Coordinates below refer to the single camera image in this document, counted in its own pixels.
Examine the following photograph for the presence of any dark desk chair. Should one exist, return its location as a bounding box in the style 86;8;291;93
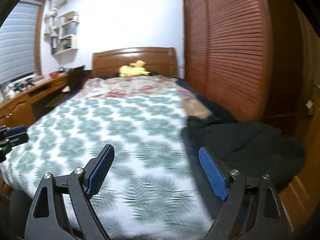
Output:
67;65;85;92

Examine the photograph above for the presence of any yellow plush toy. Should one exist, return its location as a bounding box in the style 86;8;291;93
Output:
119;60;150;77

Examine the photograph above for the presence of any wooden headboard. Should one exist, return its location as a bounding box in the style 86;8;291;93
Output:
91;47;178;77

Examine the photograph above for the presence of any palm leaf print bedsheet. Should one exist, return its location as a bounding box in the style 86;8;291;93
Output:
1;88;213;239

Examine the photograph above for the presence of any wooden desk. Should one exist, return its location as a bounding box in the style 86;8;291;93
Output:
0;74;67;127

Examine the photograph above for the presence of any red bowl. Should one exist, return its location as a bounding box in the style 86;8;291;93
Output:
49;72;60;79

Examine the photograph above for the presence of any grey window blind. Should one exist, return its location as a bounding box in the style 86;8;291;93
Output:
0;0;42;84

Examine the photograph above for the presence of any black button-up coat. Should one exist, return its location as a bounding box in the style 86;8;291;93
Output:
181;114;307;192

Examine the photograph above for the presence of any floral quilt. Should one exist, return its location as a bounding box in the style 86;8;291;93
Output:
73;75;212;119

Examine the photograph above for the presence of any white wall shelf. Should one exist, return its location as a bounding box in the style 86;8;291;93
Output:
44;10;80;55

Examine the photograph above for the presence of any wooden louvered wardrobe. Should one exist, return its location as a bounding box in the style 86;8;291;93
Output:
183;0;319;133

